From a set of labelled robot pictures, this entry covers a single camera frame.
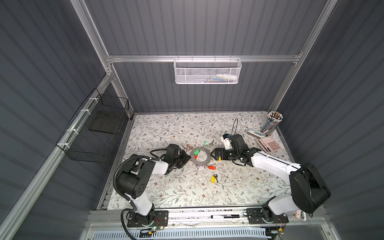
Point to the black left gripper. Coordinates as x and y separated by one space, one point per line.
185 156

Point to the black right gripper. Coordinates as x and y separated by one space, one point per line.
217 149

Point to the green tagged silver key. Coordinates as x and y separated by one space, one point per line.
208 143

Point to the large metal keyring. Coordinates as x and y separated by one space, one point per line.
200 156

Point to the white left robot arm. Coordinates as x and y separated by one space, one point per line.
132 176

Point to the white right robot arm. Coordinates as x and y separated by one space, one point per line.
308 189

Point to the yellow tagged key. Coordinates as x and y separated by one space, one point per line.
214 179

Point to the white blue stapler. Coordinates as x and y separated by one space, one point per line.
255 133

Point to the pink calculator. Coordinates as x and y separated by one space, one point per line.
269 145

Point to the black marker pen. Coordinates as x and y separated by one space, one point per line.
225 216

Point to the clear pencil cup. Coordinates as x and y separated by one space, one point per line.
273 120

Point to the white glue bottle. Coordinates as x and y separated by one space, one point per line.
228 77

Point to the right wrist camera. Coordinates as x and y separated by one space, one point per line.
225 138

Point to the white wire mesh basket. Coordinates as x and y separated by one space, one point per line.
203 71

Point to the white slotted cable duct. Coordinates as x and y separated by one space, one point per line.
238 233

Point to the black wire basket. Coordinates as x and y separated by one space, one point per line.
97 129

